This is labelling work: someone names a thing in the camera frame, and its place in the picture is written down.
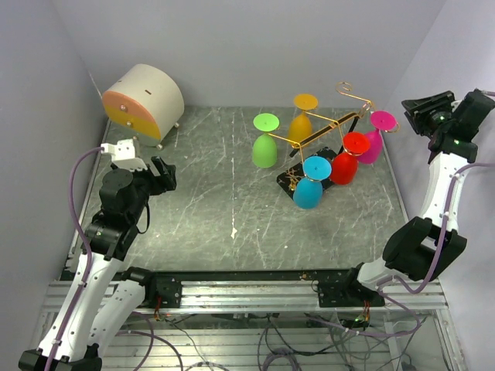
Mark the round white drawer cabinet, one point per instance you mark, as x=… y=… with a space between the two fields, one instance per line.
x=147 y=102

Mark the blue wine glass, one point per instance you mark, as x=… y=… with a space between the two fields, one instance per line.
x=309 y=190

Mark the red wine glass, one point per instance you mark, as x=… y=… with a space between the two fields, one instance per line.
x=345 y=164

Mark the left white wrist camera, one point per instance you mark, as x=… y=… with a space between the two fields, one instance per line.
x=125 y=154

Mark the orange wine glass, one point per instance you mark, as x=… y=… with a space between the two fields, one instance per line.
x=301 y=127

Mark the gold wire glass rack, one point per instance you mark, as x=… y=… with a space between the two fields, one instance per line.
x=354 y=121

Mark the aluminium mounting frame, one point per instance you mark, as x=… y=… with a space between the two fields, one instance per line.
x=214 y=292

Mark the green wine glass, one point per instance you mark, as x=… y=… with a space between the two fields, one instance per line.
x=265 y=150

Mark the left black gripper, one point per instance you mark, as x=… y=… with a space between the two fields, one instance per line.
x=165 y=181

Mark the pink wine glass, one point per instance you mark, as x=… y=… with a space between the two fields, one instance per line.
x=381 y=121

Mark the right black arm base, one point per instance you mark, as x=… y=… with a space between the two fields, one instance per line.
x=339 y=288

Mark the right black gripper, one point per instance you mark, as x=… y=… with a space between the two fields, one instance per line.
x=418 y=120

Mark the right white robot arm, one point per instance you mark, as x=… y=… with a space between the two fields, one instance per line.
x=428 y=243

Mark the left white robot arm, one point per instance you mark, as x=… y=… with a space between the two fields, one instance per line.
x=86 y=324

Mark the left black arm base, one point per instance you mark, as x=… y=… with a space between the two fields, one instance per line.
x=161 y=290

